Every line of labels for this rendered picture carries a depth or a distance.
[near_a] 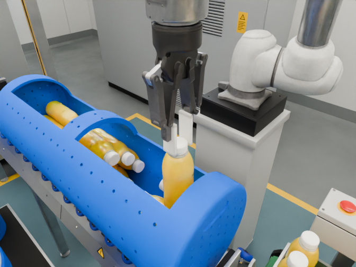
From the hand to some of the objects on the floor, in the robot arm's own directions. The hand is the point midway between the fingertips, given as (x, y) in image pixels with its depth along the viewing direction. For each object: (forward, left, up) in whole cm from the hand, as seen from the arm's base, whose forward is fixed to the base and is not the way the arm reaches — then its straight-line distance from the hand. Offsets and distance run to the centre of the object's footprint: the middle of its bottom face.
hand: (178, 133), depth 51 cm
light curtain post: (-48, -128, -136) cm, 193 cm away
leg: (-14, -186, -138) cm, 232 cm away
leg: (-3, -88, -136) cm, 162 cm away
